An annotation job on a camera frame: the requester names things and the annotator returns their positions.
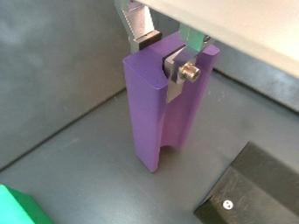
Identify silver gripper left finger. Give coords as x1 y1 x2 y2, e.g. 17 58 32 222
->
114 0 163 53

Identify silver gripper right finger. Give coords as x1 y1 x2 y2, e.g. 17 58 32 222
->
163 24 215 103

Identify purple arch block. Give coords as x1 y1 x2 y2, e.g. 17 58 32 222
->
124 33 220 172

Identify black curved fixture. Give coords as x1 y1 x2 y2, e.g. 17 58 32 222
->
194 143 299 224

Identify green shape sorter base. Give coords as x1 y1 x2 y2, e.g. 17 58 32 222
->
0 185 53 224

